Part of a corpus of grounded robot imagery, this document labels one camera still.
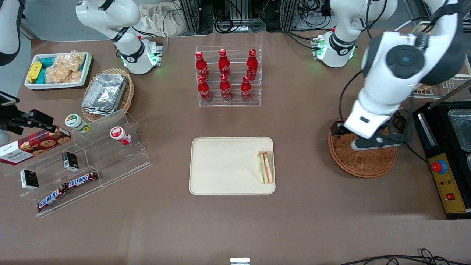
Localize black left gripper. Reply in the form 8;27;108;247
330;121;407;149

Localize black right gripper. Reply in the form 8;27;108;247
0;107;55;135

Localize triangle sandwich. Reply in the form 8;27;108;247
257;150;274;184

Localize round brown wicker basket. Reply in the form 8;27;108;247
327;118;397;179

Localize oval wicker basket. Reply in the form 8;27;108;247
81;68;135;124

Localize cream rectangular serving tray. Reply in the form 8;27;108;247
189;137;276;195

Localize Walkers red tartan cookie box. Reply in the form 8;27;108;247
0;126;71;165

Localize green lidded sunflower cup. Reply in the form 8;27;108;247
65;114;91;133

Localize white rectangular snack bin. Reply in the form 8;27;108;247
24;52;93;91

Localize black control box machine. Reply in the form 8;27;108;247
412;100;471;220

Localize yellow snack packet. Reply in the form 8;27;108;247
28;62;42;84

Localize clear bag rice crackers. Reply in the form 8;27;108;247
45;64;82;84
55;50;86;71

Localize small black carton box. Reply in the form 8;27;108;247
62;152;79;172
20;169;39;190

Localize silver foil container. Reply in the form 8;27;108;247
82;73;128;116

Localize steel pan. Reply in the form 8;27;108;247
447;109;471;152

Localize Snickers chocolate bar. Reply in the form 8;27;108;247
37;185;68;212
67;171;99;189

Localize yellow control panel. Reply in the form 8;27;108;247
428;153;468;214

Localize clear acrylic stepped shelf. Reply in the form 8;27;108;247
4;109;152;218

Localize red lidded yogurt cup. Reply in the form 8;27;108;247
110;126;131;145

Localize red cola bottle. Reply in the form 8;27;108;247
246;49;258;80
241;75;253;101
220;74;232;101
219;49;231;76
198;75;212;102
195;52;210;81

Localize clear acrylic bottle rack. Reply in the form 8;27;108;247
195;46;262;107

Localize beige cloth bag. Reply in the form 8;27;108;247
138;3;184;37

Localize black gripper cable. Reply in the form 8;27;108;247
392;110;429;164

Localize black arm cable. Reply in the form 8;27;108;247
338;69;365;122

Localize white wire rack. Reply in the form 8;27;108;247
407;22;471;100

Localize black floor cable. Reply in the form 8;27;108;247
339;248;471;265

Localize black base cable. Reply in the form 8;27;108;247
283;30;318;51

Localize aluminium frame rack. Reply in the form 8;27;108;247
177;0;299;34

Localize coiled black cable bundle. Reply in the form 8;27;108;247
213;15;266;34

